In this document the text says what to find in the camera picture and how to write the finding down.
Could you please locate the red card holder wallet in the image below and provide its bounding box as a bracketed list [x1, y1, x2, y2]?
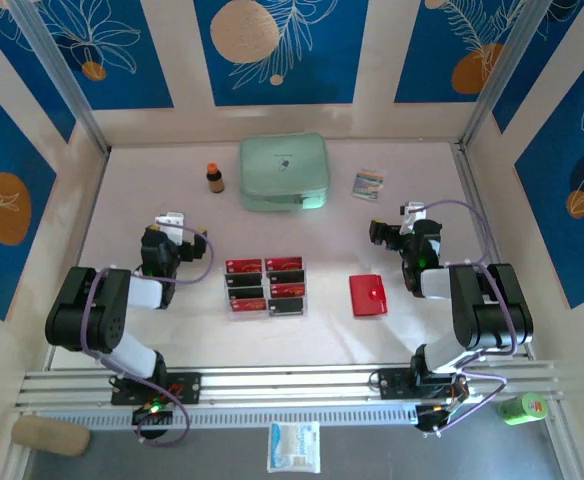
[348, 273, 389, 318]

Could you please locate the black credit card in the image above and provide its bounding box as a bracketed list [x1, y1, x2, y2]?
[224, 272, 265, 288]
[227, 285, 266, 301]
[267, 297, 307, 317]
[265, 269, 306, 285]

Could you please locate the small printed sachet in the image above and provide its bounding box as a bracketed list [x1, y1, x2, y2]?
[350, 167, 388, 203]

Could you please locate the brown bottle orange cap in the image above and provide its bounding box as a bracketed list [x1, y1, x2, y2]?
[205, 162, 226, 195]

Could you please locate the mint green zip pouch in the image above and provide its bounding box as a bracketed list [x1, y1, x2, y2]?
[238, 131, 329, 213]

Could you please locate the black controller box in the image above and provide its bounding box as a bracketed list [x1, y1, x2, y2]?
[131, 403, 175, 428]
[415, 403, 461, 434]

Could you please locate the green cylinder can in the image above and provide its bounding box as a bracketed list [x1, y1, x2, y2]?
[497, 392, 549, 426]

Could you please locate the beige foam roll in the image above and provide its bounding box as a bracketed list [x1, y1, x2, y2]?
[11, 414, 92, 457]

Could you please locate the white gauze packet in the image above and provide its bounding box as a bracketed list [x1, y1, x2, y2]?
[266, 421, 322, 474]

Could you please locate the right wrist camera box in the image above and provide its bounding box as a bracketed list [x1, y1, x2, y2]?
[402, 200, 429, 222]

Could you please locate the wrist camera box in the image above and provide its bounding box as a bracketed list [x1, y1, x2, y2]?
[402, 200, 429, 222]
[154, 211, 188, 246]

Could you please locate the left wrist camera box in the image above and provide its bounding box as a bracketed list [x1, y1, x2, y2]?
[154, 211, 188, 246]

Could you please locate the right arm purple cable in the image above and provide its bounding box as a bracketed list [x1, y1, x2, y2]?
[411, 198, 519, 436]

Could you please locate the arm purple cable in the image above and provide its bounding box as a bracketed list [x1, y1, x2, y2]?
[411, 198, 519, 436]
[81, 225, 216, 448]

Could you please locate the aluminium side rail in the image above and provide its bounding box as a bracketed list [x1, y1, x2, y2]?
[451, 142, 533, 361]
[44, 147, 112, 371]

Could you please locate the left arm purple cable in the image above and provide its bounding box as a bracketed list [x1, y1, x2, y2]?
[81, 225, 216, 448]

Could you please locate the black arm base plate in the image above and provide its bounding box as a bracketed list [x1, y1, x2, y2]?
[377, 366, 468, 401]
[110, 372, 203, 407]

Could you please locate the aluminium frame post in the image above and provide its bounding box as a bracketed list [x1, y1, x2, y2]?
[5, 0, 112, 156]
[458, 0, 549, 151]

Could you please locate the aluminium extrusion rail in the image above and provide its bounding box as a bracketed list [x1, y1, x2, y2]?
[14, 359, 566, 412]

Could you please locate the grey slotted cable duct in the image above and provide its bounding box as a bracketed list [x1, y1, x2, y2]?
[34, 405, 561, 432]

